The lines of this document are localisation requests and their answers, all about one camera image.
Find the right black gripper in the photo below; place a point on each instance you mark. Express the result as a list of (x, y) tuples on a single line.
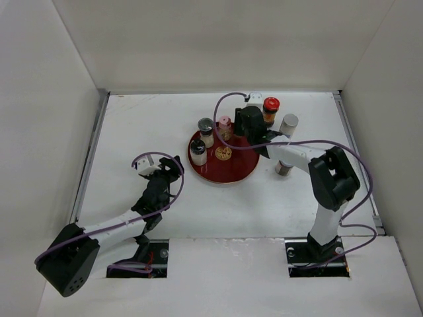
[(238, 121)]

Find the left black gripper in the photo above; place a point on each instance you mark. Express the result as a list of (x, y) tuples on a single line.
[(174, 172)]

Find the pink lid spice jar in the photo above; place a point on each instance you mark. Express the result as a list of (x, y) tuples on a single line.
[(224, 127)]

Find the black knob cap salt bottle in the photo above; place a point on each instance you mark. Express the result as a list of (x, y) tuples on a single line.
[(198, 152)]

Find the clear cap salt grinder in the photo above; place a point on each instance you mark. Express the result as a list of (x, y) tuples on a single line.
[(205, 127)]

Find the red lid chili sauce jar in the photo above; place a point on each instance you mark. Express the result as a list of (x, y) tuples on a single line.
[(270, 107)]

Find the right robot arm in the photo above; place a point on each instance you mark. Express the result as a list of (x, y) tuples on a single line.
[(333, 180)]

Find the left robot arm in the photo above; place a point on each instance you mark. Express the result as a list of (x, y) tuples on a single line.
[(119, 243)]

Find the red round tray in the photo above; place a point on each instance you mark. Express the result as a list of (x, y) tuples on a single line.
[(226, 165)]

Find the tall silver lid jar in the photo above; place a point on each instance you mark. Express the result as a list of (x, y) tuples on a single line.
[(288, 125)]

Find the white blue lid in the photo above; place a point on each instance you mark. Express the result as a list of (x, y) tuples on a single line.
[(282, 168)]

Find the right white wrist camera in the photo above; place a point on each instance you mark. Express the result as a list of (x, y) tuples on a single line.
[(254, 99)]

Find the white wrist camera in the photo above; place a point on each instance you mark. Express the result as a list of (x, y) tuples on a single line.
[(145, 166), (254, 99)]

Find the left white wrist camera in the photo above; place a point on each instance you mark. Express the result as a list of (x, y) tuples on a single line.
[(145, 166)]

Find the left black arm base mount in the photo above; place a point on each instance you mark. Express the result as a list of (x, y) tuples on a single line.
[(150, 261)]

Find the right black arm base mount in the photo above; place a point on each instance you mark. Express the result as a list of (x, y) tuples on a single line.
[(307, 258)]

